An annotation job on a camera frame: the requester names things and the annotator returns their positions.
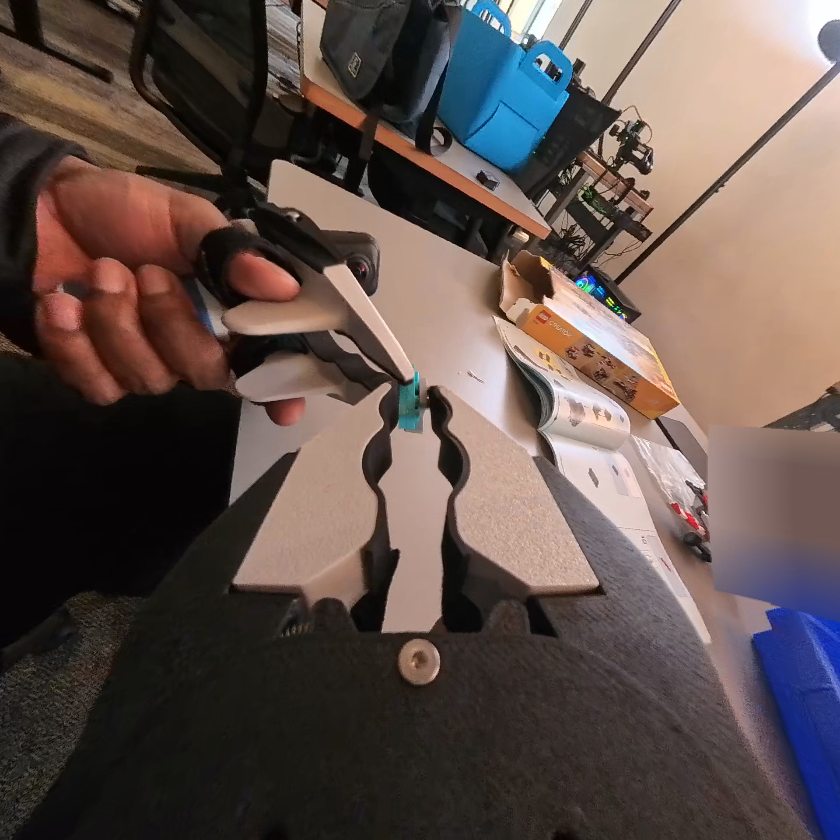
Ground person's left forearm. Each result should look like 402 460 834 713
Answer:
0 115 88 357

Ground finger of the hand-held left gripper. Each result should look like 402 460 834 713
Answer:
222 261 419 386
234 333 393 404

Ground grey desk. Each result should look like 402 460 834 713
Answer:
230 159 788 756

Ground blue felt bag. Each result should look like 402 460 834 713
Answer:
436 0 573 173

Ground black metal frame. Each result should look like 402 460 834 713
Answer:
602 0 683 102

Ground yellow toy set box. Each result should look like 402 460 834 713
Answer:
497 249 682 421

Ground equipment rack with cables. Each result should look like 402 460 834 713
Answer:
541 98 656 266

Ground dark grey desk panel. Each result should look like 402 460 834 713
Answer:
658 408 711 462

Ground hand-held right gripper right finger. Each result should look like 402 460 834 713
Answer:
428 386 601 632

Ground black floor lamp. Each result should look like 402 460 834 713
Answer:
616 20 840 284

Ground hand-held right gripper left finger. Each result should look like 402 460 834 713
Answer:
231 384 399 632

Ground dark navy backpack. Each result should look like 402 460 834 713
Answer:
319 0 462 156

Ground lit computer tower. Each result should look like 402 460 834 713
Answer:
574 266 643 324

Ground clear plastic bag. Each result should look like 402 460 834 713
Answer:
630 436 713 526

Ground red grey toy plane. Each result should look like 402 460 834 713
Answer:
669 479 714 564

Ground person's left hand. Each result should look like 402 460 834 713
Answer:
33 164 307 427

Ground teal toy brick plate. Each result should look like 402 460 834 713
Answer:
396 371 429 435

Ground blue storage bin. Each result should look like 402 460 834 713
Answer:
751 607 840 840

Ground instruction booklet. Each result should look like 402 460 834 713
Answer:
493 316 714 645

